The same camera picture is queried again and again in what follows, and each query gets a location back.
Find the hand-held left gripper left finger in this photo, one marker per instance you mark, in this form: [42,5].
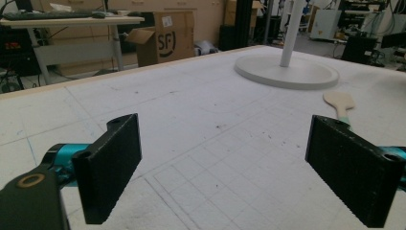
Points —
[105,169]

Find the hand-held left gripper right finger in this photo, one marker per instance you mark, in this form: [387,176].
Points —
[354,172]

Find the white round stand base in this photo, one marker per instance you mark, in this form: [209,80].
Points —
[288,68]

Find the black equipment box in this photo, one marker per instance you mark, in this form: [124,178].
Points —
[359,49]

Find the light wooden desk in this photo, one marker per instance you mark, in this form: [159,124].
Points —
[73,35]

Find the brown cardboard box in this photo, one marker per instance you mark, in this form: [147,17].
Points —
[166,38]

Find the white cabinet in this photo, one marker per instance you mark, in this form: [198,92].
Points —
[324,24]

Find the black computer mouse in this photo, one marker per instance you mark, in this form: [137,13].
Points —
[99,14]

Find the black keyboard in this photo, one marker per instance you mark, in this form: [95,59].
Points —
[48,15]

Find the black column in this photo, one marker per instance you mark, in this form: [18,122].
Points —
[237,24]

